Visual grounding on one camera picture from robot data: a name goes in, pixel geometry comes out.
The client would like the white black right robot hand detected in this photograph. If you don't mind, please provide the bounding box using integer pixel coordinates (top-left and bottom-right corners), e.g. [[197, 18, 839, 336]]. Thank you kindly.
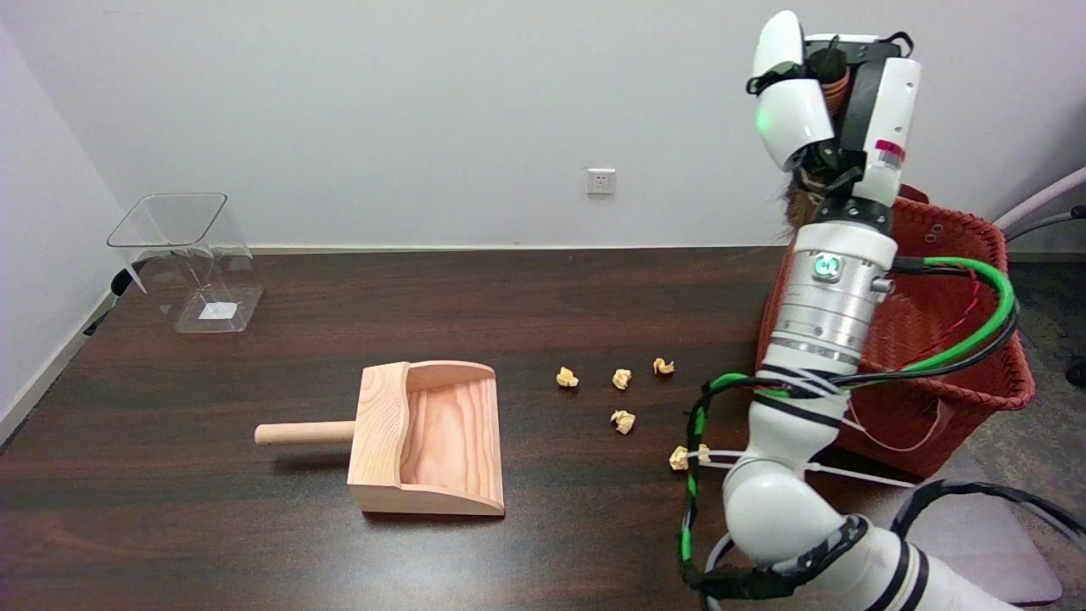
[[747, 9, 923, 236]]

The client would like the small straw hand broom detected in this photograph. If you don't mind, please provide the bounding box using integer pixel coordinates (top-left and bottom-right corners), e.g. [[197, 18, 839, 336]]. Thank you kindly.
[[781, 36, 853, 244]]

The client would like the red woven basket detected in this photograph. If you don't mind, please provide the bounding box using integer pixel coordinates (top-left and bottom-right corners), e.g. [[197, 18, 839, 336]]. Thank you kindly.
[[755, 184, 1038, 481]]

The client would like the wooden dustpan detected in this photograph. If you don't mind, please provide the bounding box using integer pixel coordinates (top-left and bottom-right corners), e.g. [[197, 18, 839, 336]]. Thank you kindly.
[[254, 361, 506, 518]]

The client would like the clear plastic bin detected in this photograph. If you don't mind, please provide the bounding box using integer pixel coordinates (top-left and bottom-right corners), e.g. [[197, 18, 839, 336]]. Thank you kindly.
[[106, 193, 265, 334]]

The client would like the black table clamp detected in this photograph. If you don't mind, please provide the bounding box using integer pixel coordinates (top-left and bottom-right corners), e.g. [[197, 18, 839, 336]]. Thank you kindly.
[[82, 257, 152, 336]]

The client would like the white chair frame tube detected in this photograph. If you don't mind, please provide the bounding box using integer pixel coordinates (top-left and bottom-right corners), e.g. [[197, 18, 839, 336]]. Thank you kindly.
[[993, 165, 1086, 232]]

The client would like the grey chair frame tube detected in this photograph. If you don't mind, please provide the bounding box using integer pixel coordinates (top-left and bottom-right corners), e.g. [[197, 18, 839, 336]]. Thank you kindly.
[[1004, 205, 1086, 244]]

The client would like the green black cable bundle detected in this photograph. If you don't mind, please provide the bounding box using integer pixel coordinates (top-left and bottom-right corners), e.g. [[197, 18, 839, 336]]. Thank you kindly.
[[679, 255, 1019, 599]]

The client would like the black sleeved cable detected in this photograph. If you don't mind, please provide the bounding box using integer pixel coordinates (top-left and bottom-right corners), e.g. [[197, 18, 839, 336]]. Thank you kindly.
[[889, 479, 1086, 557]]

